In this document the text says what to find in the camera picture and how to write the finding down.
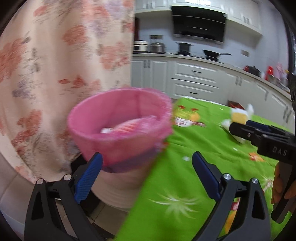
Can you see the red kettle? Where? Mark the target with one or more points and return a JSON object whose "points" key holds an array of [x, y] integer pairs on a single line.
{"points": [[269, 74]]}

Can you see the black red casserole pot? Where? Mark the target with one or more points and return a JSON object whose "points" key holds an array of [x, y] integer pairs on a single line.
{"points": [[252, 70]]}

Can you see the yellow rectangular sponge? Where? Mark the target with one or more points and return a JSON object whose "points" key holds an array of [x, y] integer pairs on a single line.
{"points": [[241, 118]]}

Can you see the white plastic tissue pack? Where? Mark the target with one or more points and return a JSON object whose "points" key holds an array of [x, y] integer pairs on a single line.
{"points": [[239, 139]]}

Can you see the silver pressure cooker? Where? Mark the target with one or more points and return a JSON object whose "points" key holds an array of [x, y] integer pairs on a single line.
{"points": [[157, 47]]}

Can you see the pink lined trash bin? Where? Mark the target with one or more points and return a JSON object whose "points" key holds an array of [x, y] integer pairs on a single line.
{"points": [[90, 124]]}

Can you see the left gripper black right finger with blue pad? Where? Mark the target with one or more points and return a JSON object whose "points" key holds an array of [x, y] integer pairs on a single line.
{"points": [[240, 211]]}

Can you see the operator right hand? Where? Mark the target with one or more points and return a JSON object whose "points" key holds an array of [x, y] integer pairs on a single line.
{"points": [[278, 187]]}

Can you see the white kitchen cabinets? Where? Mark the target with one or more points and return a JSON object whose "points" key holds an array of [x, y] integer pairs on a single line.
{"points": [[185, 76], [244, 13]]}

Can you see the floral pink curtain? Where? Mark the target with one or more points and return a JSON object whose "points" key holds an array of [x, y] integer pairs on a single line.
{"points": [[55, 54]]}

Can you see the red floor waste basket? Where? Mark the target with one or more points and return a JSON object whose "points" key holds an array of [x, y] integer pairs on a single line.
{"points": [[234, 104]]}

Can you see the pink thermos bottle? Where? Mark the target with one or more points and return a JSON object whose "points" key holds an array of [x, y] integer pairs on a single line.
{"points": [[279, 71]]}

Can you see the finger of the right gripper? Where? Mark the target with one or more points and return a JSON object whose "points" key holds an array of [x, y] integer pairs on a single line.
{"points": [[247, 132], [265, 128]]}

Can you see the black frying pan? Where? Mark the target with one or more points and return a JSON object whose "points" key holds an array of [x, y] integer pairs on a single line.
{"points": [[213, 55]]}

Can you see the white upper kitchen cabinets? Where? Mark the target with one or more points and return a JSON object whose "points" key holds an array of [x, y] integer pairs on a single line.
{"points": [[244, 13]]}

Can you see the white lower kitchen cabinets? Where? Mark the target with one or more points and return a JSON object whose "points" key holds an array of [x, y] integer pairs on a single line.
{"points": [[185, 76]]}

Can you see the pink foam fruit net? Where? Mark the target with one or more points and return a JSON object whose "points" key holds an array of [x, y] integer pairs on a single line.
{"points": [[135, 125]]}

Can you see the black range hood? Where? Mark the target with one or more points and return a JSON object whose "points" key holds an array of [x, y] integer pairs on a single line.
{"points": [[198, 23]]}

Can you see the white stool under bin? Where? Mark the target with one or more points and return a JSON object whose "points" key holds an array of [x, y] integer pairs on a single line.
{"points": [[120, 190]]}

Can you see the white rice cooker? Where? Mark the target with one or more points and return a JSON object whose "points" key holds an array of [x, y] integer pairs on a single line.
{"points": [[140, 46]]}

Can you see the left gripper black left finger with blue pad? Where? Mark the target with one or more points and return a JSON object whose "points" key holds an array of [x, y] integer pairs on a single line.
{"points": [[43, 221]]}

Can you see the black stock pot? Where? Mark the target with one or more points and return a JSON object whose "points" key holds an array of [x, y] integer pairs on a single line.
{"points": [[184, 48]]}

